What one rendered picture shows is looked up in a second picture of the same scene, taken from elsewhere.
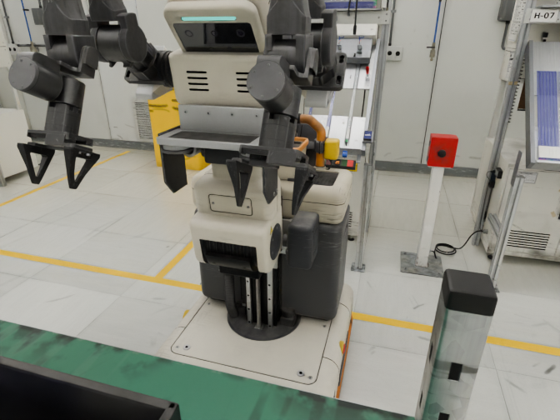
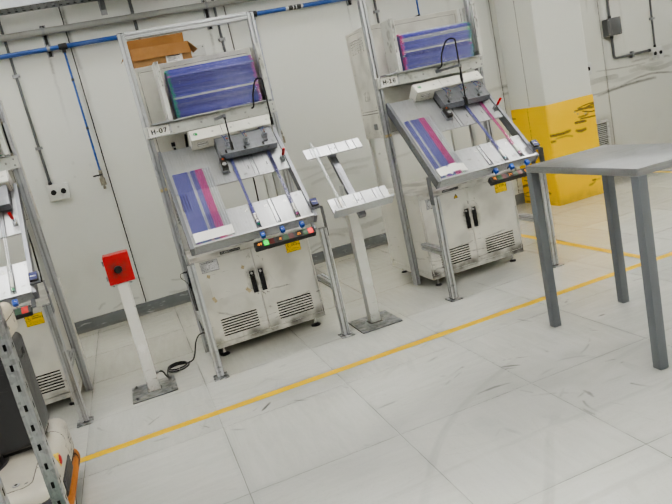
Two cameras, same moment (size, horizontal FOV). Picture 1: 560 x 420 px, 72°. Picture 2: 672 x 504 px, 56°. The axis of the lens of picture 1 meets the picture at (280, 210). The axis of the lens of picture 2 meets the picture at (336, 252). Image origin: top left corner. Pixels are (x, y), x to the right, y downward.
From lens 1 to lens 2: 138 cm
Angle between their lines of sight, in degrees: 33
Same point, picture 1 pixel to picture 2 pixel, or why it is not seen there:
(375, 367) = (113, 481)
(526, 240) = (240, 323)
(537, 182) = (221, 267)
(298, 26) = not seen: outside the picture
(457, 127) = (166, 248)
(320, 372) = (35, 476)
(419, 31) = (78, 162)
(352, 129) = (16, 276)
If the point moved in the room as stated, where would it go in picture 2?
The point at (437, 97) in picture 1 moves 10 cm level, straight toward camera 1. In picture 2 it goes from (130, 224) to (129, 225)
